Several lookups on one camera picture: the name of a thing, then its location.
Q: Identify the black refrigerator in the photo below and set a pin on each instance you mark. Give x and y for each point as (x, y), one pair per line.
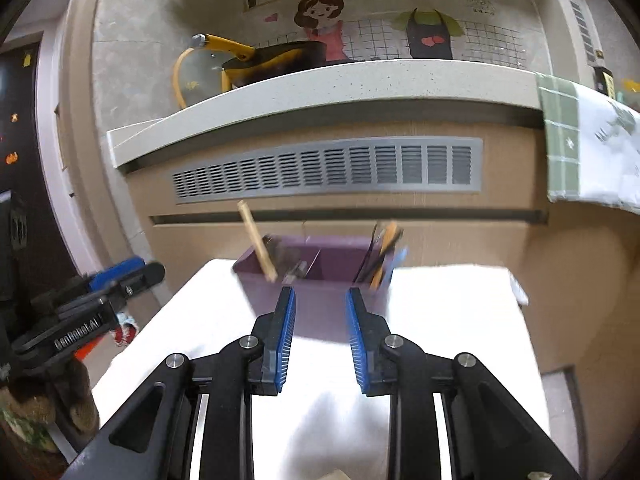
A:
(25, 200)

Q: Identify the yellow fridge magnet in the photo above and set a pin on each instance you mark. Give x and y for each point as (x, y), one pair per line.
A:
(27, 60)

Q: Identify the glass lid yellow rim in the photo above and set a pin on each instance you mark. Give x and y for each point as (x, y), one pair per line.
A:
(200, 80)

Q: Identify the metal utensil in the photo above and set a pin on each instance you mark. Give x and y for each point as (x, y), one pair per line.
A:
(292, 265)

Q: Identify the orange fridge magnet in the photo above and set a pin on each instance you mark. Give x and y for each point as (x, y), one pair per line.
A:
(12, 157)

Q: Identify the red patterned cloth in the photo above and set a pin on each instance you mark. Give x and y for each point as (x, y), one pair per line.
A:
(127, 329)

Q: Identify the cartoon wall sticker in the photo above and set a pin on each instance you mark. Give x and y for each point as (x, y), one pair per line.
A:
(380, 15)

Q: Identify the wooden chopstick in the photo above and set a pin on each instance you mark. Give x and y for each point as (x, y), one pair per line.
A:
(255, 240)

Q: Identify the purple utensil holder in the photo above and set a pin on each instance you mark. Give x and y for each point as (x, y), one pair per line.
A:
(320, 305)

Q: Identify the white kitchen countertop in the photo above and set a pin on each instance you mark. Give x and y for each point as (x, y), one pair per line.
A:
(325, 92)

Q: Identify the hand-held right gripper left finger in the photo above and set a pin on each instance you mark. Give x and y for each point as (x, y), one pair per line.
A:
(285, 340)

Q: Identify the beige kitchen cabinet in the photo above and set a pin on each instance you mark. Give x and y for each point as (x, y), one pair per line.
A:
(575, 285)

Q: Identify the grey vent grille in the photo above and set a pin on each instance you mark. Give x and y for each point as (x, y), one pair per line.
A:
(325, 170)

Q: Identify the black yellow small box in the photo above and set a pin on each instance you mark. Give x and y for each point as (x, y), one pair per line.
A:
(604, 80)

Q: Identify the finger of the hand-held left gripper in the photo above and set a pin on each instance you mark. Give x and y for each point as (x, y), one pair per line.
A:
(117, 272)
(145, 280)

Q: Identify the green white checked cloth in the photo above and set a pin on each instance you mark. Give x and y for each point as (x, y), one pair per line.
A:
(590, 150)

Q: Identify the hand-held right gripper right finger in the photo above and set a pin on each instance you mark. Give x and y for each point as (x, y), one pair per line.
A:
(356, 340)

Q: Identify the person's left forearm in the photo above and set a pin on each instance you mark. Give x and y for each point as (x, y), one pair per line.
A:
(30, 410)

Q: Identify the white wall vent panel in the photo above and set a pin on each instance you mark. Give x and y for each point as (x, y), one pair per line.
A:
(585, 30)

